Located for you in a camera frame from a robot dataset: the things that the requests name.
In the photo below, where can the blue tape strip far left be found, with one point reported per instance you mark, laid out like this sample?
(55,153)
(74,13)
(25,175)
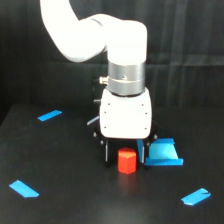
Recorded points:
(49,115)

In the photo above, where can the red hexagonal block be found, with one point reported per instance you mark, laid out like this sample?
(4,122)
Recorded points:
(127,160)

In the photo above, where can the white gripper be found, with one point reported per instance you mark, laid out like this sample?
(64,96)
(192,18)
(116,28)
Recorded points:
(125,118)

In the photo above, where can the blue tape strip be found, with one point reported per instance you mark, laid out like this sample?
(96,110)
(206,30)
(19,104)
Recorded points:
(49,115)
(196,197)
(23,189)

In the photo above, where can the blue tape strip near right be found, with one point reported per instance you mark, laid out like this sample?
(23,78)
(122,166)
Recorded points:
(196,197)

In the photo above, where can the blue tape strip near left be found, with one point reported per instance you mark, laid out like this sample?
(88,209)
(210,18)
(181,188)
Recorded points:
(23,189)

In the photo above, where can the blue tape square marker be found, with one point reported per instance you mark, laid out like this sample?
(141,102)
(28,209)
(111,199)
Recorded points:
(162,152)

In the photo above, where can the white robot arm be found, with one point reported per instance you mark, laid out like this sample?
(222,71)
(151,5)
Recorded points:
(124,42)

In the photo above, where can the black backdrop curtain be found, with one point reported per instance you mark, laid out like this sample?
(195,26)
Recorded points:
(185,55)

